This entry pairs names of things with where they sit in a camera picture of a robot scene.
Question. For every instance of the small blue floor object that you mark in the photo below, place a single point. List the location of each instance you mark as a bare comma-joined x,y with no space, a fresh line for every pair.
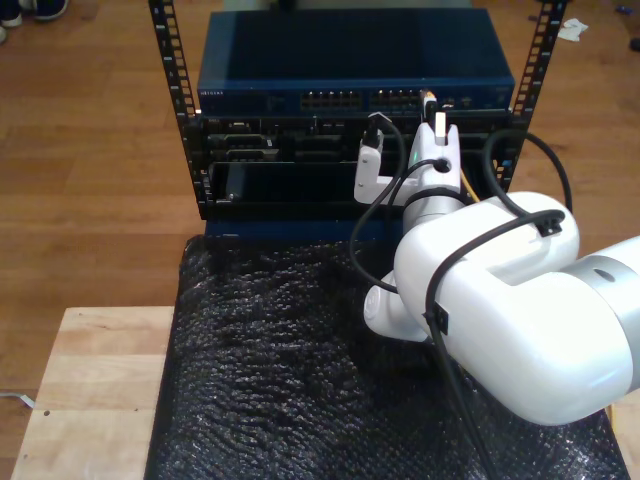
623,8

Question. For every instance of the black rack server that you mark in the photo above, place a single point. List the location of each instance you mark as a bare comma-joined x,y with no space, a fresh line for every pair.
300,142

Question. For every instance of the small dark floor object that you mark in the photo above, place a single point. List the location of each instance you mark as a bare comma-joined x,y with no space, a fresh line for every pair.
635,45

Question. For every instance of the blue base platform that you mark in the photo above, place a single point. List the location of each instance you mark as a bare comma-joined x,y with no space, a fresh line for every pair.
300,229

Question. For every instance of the white crumpled paper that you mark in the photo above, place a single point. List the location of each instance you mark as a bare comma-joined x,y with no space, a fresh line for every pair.
572,30

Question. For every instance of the blue Netgear network switch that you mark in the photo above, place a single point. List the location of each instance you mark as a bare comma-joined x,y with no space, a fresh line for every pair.
300,50

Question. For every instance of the black bubble wrap mat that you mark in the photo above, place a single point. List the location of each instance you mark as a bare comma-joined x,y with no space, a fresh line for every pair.
275,375

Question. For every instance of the person's foot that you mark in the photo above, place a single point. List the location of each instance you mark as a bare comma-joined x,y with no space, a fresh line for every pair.
10,15
2,35
50,9

